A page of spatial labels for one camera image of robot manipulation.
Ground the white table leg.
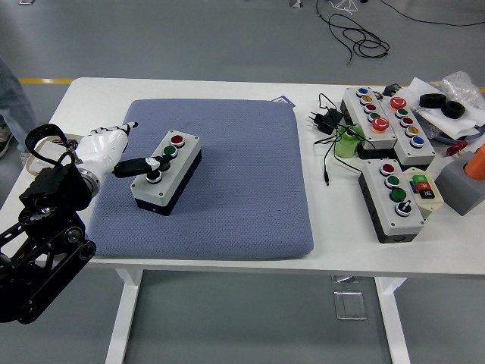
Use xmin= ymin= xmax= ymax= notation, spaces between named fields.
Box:
xmin=105 ymin=268 xmax=144 ymax=364
xmin=374 ymin=276 xmax=412 ymax=364

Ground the blue-grey padded mat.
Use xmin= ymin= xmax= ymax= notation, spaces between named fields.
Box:
xmin=83 ymin=99 xmax=315 ymax=262

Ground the red knob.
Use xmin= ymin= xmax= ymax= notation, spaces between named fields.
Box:
xmin=446 ymin=140 xmax=470 ymax=156

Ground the white floor cord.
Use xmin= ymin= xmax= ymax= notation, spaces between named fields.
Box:
xmin=328 ymin=0 xmax=359 ymax=16

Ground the green plastic cylinder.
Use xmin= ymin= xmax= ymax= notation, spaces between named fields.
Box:
xmin=333 ymin=124 xmax=365 ymax=159

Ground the thin black adapter cord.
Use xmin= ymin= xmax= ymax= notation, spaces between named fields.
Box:
xmin=313 ymin=93 xmax=365 ymax=187

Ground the clear bubble wrap bag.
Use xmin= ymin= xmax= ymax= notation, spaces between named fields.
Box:
xmin=439 ymin=70 xmax=485 ymax=115

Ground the person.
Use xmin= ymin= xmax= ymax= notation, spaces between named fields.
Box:
xmin=0 ymin=55 xmax=38 ymax=159

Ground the cream shallow tray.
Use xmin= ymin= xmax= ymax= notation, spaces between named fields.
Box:
xmin=25 ymin=132 xmax=83 ymax=177

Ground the orange cylinder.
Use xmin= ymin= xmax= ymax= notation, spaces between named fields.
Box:
xmin=465 ymin=143 xmax=485 ymax=182

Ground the grey four-button control box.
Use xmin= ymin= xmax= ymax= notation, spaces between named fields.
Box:
xmin=130 ymin=129 xmax=203 ymax=217
xmin=358 ymin=158 xmax=425 ymax=244

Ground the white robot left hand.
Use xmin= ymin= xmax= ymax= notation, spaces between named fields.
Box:
xmin=74 ymin=120 xmax=164 ymax=180

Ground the grey five-button control box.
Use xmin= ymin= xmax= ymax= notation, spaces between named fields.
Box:
xmin=339 ymin=86 xmax=397 ymax=159
xmin=378 ymin=96 xmax=437 ymax=167

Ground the cream three-button switch box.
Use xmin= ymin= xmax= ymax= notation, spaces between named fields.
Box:
xmin=402 ymin=166 xmax=444 ymax=221

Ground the long black floor cable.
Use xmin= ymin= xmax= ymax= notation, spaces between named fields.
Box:
xmin=378 ymin=0 xmax=485 ymax=27

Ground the coiled black floor cable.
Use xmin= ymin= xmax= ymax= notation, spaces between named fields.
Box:
xmin=316 ymin=0 xmax=390 ymax=66

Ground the blue ring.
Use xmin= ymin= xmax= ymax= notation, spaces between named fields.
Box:
xmin=435 ymin=127 xmax=485 ymax=144

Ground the grey block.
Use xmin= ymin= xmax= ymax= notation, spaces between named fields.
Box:
xmin=434 ymin=149 xmax=485 ymax=217

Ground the white wall switch plate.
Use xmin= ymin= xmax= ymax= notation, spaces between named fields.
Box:
xmin=36 ymin=140 xmax=70 ymax=161

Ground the black power adapter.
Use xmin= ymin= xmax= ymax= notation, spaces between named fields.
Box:
xmin=305 ymin=107 xmax=344 ymax=135

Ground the clear floor plate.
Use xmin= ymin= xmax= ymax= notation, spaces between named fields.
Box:
xmin=333 ymin=290 xmax=368 ymax=322

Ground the black foam ring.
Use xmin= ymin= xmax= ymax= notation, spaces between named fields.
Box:
xmin=418 ymin=93 xmax=447 ymax=109
xmin=443 ymin=100 xmax=467 ymax=120

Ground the white paper sheet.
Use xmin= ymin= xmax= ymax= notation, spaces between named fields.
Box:
xmin=407 ymin=77 xmax=485 ymax=140

